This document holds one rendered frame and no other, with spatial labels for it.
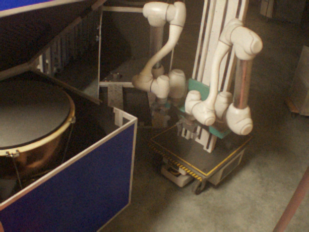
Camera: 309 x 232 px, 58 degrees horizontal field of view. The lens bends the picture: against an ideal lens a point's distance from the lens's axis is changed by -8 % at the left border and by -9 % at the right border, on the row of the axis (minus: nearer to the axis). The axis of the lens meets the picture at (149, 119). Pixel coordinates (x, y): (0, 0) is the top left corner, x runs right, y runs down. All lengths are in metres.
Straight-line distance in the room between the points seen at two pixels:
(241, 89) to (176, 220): 1.20
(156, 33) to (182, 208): 1.46
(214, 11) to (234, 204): 1.67
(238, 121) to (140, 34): 3.06
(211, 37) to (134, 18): 2.47
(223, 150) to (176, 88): 0.76
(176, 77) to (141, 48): 2.51
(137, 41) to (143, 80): 2.68
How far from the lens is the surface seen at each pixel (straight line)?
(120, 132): 1.79
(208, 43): 2.47
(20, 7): 1.39
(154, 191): 2.74
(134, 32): 4.83
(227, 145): 2.82
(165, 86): 2.20
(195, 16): 7.82
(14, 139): 1.70
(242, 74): 1.97
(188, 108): 2.08
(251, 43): 1.82
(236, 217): 2.72
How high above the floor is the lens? 1.97
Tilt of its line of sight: 33 degrees down
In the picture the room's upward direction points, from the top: 6 degrees clockwise
